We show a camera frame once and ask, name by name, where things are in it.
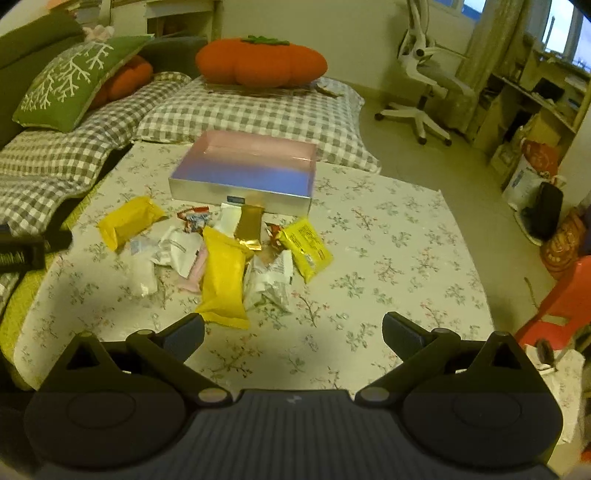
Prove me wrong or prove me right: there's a pink snack bar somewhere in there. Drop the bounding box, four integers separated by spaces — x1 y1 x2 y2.
177 245 208 293

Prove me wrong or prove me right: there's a long yellow snack pack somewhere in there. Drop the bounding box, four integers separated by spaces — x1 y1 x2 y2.
195 227 252 330

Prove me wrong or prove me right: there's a white triangular snack pack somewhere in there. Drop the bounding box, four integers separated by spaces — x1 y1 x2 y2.
243 250 294 313

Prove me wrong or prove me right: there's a red candy pack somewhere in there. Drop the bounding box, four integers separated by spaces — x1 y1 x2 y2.
176 206 211 234

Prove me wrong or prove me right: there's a square yellow snack pack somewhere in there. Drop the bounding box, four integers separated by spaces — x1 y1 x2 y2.
279 218 334 284

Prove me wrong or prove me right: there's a gold snack bar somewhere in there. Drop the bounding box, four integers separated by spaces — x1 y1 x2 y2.
235 205 264 251

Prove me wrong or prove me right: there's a white bar snack pack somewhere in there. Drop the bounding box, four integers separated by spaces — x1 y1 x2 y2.
213 203 242 238

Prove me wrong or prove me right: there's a small red candy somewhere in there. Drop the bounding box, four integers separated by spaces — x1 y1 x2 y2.
264 222 283 252

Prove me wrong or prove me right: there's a grey checkered sofa cover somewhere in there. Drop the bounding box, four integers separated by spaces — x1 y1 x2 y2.
1 72 190 236

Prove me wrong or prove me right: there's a floral tablecloth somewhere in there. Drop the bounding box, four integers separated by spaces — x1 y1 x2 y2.
1 143 493 391

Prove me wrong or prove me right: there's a red plastic stool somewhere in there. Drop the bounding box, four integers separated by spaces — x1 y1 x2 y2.
514 256 590 350

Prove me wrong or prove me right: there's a green embroidered pillow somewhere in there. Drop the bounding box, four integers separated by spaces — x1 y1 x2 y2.
12 34 153 133

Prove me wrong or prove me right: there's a white bag on floor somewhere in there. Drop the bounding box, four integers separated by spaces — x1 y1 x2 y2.
502 156 545 211

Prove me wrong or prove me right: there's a pink silver shallow box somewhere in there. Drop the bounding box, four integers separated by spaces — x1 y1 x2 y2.
168 130 317 217

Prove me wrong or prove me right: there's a small orange cushion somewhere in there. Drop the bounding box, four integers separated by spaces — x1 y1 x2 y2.
89 55 153 110

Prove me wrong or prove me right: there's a grey checkered cushion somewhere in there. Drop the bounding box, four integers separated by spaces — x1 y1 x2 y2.
133 77 381 173

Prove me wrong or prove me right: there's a wooden shelf unit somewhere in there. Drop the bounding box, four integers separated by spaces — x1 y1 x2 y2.
466 48 590 157

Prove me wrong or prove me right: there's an orange pumpkin cushion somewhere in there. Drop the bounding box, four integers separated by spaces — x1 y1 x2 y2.
195 35 328 89

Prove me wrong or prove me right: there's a white office chair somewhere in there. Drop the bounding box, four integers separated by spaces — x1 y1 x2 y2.
374 1 475 146

